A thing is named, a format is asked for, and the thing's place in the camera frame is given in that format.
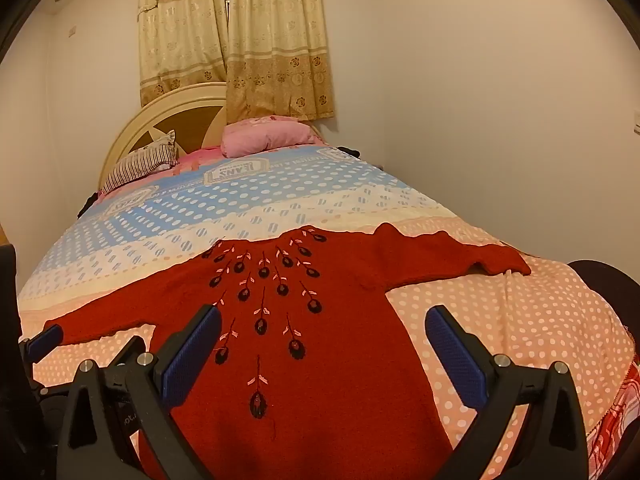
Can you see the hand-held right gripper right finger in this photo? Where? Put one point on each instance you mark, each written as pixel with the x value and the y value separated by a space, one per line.
pixel 455 360

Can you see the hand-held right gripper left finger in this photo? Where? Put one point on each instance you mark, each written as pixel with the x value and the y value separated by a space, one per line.
pixel 192 355

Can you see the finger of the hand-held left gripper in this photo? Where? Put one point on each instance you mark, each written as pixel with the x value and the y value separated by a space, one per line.
pixel 44 339

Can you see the red knitted sweater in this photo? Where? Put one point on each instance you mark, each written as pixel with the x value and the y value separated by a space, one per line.
pixel 340 370

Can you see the polka dot bed sheet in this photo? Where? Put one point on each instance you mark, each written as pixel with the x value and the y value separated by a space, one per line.
pixel 525 330

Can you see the dark object beside bed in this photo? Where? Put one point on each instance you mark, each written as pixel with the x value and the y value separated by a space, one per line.
pixel 88 203

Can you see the dark round object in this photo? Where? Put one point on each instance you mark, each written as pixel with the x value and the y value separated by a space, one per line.
pixel 607 295

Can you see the red printed bed skirt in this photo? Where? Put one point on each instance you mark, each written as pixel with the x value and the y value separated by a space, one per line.
pixel 612 430

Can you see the pink under sheet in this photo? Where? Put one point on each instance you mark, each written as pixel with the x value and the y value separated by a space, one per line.
pixel 197 157

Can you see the striped pillow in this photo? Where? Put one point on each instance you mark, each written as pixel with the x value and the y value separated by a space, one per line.
pixel 137 162

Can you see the pink pillow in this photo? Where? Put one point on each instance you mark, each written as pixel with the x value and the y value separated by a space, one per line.
pixel 267 136

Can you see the small black object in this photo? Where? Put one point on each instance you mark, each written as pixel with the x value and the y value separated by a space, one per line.
pixel 351 150

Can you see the cream round headboard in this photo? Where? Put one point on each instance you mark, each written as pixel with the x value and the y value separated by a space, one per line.
pixel 165 120

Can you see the beige patterned curtain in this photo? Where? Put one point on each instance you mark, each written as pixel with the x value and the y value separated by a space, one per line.
pixel 180 30

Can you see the beige floral pillow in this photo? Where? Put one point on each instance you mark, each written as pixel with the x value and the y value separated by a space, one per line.
pixel 280 35

